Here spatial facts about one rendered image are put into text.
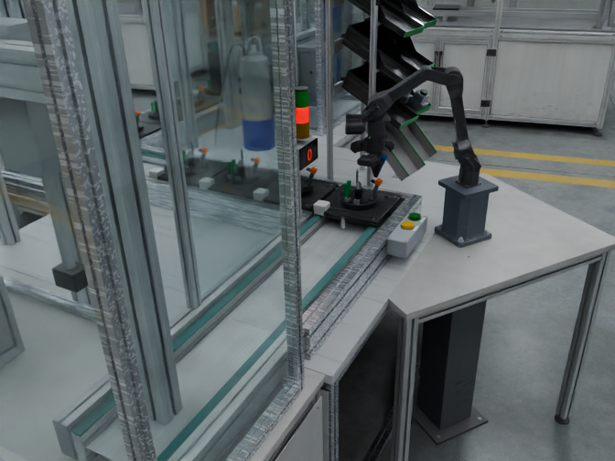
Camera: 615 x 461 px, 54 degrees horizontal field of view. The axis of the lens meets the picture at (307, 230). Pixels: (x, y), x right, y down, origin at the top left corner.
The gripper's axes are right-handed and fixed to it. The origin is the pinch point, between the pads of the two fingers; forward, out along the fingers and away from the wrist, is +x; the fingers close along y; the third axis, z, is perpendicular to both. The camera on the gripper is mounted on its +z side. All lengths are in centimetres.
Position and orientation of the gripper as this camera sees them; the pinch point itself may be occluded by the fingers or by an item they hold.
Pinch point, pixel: (375, 167)
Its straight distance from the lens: 210.3
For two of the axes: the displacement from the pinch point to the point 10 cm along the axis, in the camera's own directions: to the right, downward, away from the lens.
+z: -8.8, -1.8, 4.3
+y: -4.7, 4.3, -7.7
